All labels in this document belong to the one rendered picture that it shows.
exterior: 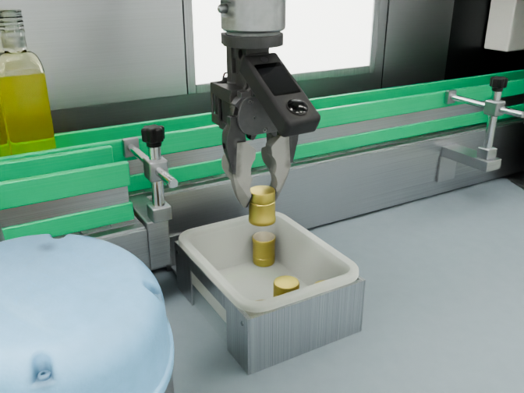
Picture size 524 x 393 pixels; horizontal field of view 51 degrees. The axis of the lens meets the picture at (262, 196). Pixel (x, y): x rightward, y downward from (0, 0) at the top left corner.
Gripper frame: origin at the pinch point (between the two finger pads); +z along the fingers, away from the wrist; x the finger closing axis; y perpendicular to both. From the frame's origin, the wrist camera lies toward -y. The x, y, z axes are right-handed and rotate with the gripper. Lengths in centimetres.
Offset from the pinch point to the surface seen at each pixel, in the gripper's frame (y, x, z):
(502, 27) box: 35, -84, -13
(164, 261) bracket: 6.6, 11.5, 9.7
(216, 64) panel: 35.0, -9.8, -10.7
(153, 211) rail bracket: 5.9, 12.6, 1.7
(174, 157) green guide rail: 18.4, 5.0, -0.6
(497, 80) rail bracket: 8, -52, -8
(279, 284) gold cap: -4.6, 0.0, 10.6
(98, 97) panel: 34.2, 11.8, -7.3
